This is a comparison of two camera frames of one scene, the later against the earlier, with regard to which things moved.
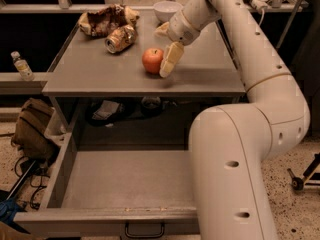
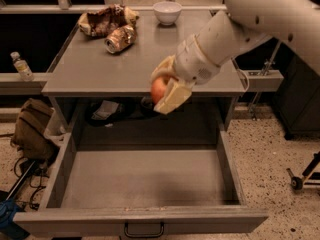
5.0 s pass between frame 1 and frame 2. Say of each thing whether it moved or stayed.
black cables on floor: stayed
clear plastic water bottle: stayed
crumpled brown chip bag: stayed
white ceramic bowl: stayed
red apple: moved
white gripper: moved
